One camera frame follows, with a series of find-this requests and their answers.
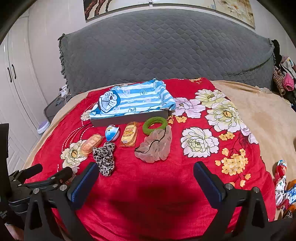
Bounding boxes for orange packaged bread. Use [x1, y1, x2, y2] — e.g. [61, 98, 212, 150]
[79, 134, 103, 157]

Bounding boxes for leopard print scrunchie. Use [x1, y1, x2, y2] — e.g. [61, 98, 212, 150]
[93, 142, 115, 177]

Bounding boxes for blue white surprise egg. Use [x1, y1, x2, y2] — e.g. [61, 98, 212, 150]
[105, 125, 120, 142]

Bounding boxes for yellow packaged cake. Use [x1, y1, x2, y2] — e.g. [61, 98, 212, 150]
[119, 121, 138, 147]

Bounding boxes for green fuzzy ring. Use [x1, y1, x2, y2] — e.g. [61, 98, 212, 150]
[142, 116, 169, 136]

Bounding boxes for colourful snack wrappers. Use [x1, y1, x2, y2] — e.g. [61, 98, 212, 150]
[273, 160, 295, 218]

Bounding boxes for purple trash bin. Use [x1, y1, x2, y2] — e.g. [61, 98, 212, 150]
[37, 120, 50, 134]

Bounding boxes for grey bedside table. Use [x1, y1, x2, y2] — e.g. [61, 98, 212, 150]
[44, 95, 72, 123]

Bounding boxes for white wardrobe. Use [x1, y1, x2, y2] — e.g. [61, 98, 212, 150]
[1, 12, 47, 173]

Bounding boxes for red floral blanket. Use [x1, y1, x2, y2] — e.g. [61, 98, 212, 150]
[24, 77, 277, 241]

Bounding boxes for grey shallow tray box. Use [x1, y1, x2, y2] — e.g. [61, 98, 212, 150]
[90, 110, 169, 127]

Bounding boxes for blue striped Doraemon cloth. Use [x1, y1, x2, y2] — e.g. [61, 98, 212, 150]
[89, 79, 176, 120]

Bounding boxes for grey quilted headboard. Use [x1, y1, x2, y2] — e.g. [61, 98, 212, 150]
[59, 9, 273, 94]

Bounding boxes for pile of clothes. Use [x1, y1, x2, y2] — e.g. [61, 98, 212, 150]
[271, 40, 295, 108]

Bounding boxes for white charger with cable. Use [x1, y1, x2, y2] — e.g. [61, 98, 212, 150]
[59, 85, 69, 97]

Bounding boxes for wall painting panels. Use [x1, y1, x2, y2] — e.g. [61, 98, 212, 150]
[83, 0, 255, 28]

